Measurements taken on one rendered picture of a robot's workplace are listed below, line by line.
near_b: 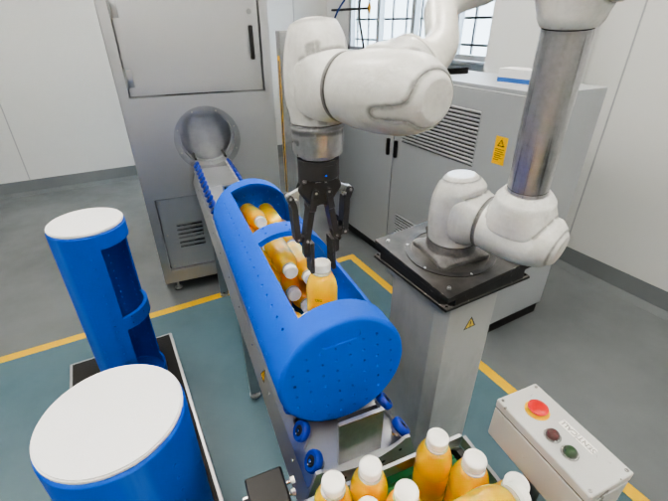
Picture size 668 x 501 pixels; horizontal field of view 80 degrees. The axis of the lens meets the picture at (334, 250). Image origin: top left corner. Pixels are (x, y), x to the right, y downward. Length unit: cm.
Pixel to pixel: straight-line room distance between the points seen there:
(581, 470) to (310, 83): 74
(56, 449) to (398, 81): 87
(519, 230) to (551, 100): 31
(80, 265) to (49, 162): 403
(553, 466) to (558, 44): 79
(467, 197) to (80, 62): 494
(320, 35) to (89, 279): 144
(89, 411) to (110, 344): 105
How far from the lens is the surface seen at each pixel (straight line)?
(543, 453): 84
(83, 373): 252
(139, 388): 101
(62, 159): 578
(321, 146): 68
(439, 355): 141
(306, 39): 65
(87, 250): 179
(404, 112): 53
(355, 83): 56
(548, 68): 102
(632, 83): 339
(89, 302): 192
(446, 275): 125
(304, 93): 64
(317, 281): 81
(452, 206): 120
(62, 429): 100
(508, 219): 112
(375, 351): 87
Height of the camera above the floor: 173
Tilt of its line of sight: 30 degrees down
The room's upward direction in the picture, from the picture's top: straight up
